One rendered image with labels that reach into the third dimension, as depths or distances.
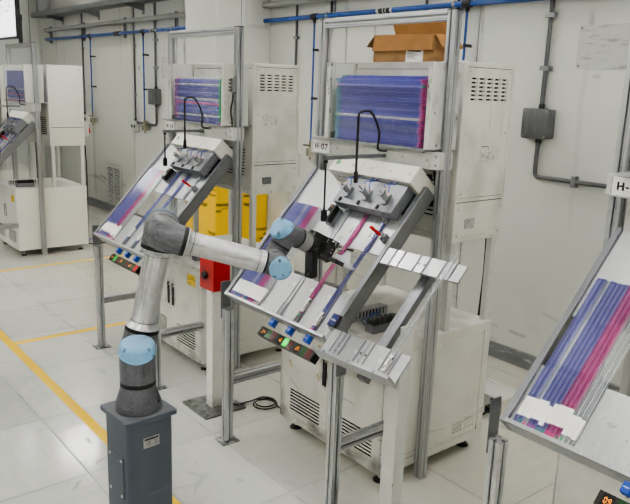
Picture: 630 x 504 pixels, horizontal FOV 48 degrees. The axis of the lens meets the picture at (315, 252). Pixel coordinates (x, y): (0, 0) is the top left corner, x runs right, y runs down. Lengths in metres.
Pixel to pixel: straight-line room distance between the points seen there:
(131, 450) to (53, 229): 4.77
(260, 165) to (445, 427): 1.76
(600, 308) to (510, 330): 2.33
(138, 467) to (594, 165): 2.78
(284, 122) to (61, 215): 3.42
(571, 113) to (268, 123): 1.65
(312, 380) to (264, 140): 1.46
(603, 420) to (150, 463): 1.40
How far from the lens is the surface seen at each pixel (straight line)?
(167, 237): 2.24
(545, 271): 4.27
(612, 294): 2.20
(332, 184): 3.10
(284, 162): 4.09
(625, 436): 1.98
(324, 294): 2.70
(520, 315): 4.42
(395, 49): 3.33
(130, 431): 2.38
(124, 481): 2.50
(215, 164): 3.88
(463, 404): 3.28
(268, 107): 4.00
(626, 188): 2.31
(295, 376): 3.31
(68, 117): 6.94
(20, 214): 6.89
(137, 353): 2.33
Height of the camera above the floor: 1.60
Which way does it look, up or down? 13 degrees down
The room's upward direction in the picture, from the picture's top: 2 degrees clockwise
